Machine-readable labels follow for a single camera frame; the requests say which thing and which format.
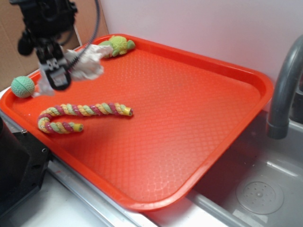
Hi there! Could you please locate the multicolour twisted rope toy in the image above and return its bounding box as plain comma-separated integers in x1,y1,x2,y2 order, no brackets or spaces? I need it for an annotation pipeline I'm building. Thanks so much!
37,103,134,134

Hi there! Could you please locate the white paper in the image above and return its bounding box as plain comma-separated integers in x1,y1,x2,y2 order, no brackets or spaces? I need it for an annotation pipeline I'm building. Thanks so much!
32,44,112,97

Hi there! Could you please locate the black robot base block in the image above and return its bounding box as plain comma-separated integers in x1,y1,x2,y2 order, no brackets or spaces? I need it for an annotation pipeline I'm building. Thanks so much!
0,120,51,217

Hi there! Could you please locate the black coiled cable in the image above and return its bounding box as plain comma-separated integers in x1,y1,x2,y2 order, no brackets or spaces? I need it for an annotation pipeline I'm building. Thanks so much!
59,0,101,74

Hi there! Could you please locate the grey faucet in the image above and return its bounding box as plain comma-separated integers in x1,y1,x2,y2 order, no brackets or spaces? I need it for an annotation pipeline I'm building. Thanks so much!
266,36,303,140

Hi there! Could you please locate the grey sink basin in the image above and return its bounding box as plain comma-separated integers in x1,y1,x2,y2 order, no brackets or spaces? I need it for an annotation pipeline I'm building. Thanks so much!
188,116,303,227

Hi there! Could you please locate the green plush turtle toy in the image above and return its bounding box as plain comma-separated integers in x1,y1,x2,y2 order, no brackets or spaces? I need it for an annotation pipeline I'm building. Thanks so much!
98,35,136,58

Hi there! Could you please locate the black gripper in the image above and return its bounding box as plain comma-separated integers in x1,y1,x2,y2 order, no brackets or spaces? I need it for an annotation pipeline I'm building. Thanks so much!
9,0,78,90

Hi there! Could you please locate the light wooden board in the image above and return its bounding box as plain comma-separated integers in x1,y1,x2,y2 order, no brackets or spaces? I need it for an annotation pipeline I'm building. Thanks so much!
64,0,109,46

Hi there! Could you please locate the green rubber ball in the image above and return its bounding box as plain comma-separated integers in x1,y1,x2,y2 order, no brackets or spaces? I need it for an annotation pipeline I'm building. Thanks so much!
11,76,35,98

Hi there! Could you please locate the red plastic tray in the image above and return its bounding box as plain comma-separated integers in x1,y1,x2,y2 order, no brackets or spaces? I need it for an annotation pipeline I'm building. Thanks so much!
0,37,273,211

